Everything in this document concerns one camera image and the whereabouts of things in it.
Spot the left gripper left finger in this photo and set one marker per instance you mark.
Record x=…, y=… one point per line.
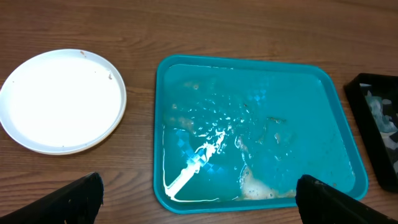
x=78, y=202

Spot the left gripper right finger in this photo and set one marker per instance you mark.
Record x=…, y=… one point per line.
x=319, y=203

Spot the white plate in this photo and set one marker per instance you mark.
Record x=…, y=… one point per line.
x=62, y=101

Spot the teal plastic tray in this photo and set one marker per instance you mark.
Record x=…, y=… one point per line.
x=233, y=135

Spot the black rectangular water tray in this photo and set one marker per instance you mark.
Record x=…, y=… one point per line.
x=373, y=100

